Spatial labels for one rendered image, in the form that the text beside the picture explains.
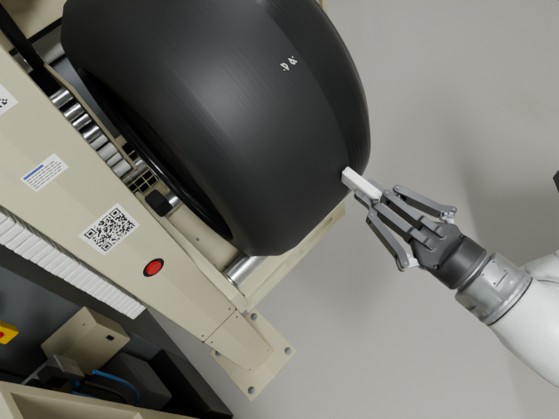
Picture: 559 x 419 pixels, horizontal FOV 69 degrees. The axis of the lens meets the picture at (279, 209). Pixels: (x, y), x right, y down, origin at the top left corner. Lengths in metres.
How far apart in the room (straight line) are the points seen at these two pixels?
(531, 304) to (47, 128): 0.63
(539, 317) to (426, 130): 1.78
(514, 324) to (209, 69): 0.50
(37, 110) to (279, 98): 0.29
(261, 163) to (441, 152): 1.74
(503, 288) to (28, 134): 0.61
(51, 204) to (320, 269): 1.42
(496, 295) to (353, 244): 1.36
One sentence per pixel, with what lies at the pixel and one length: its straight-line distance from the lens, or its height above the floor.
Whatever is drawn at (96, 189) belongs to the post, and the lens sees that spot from 0.65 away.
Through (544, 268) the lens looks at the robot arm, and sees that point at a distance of 0.76.
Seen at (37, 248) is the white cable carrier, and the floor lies 1.28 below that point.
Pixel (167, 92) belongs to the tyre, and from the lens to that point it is 0.55.
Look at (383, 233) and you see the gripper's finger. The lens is 0.62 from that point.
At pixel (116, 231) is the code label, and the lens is 0.72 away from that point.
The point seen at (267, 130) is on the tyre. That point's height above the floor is 1.34.
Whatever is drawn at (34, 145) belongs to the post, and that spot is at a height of 1.42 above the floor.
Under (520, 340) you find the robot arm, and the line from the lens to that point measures 0.62.
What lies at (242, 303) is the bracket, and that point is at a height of 0.89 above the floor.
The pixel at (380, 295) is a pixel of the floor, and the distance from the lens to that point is 1.84.
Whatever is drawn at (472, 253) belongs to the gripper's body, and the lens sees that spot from 0.62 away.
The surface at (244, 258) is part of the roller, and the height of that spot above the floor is 0.92.
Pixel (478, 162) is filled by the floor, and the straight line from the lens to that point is 2.23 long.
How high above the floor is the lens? 1.75
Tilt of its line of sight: 58 degrees down
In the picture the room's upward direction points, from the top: 19 degrees counter-clockwise
